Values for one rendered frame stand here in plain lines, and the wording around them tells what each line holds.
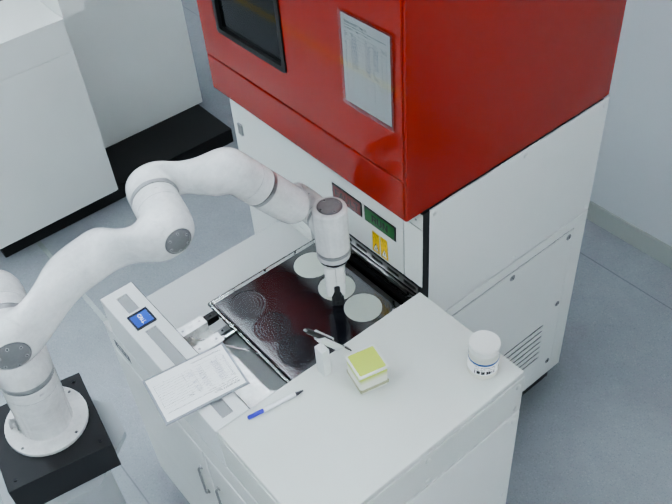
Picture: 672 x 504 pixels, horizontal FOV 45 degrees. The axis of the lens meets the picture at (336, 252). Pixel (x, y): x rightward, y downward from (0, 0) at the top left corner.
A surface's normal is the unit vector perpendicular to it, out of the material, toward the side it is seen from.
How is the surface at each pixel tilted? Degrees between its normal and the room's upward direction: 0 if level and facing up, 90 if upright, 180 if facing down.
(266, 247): 0
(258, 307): 0
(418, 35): 90
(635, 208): 90
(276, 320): 0
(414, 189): 90
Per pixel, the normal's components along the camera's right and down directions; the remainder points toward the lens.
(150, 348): -0.07, -0.72
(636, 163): -0.77, 0.47
